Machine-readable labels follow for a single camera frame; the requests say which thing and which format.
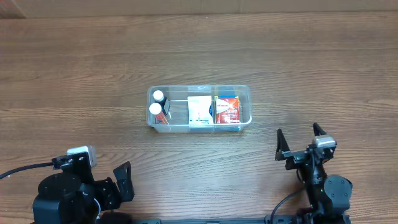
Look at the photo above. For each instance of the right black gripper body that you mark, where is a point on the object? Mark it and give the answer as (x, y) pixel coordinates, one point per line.
(302, 154)

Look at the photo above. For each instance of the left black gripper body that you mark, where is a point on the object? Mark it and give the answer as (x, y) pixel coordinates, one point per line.
(115, 185)

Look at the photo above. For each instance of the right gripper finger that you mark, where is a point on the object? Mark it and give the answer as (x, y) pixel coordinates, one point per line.
(282, 147)
(318, 131)

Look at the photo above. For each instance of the red medicine box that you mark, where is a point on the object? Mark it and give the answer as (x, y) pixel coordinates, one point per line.
(227, 109)

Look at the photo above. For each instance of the orange bottle white cap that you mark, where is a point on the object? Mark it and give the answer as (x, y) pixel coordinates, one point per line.
(156, 110)

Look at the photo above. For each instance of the blue yellow VapoDrops box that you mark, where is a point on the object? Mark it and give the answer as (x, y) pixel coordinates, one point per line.
(225, 92)

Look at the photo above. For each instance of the black bottle white cap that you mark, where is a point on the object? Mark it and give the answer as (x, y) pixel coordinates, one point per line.
(162, 100)

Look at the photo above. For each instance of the white blue medicine box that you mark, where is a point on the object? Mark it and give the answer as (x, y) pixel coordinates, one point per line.
(200, 110)

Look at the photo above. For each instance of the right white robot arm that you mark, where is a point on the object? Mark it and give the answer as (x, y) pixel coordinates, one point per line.
(328, 195)

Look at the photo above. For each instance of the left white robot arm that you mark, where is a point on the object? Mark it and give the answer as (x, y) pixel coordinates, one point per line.
(73, 196)

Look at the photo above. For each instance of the clear plastic container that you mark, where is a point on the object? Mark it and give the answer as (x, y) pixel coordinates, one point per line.
(178, 112)

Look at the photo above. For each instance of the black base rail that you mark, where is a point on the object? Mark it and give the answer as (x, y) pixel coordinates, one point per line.
(214, 221)

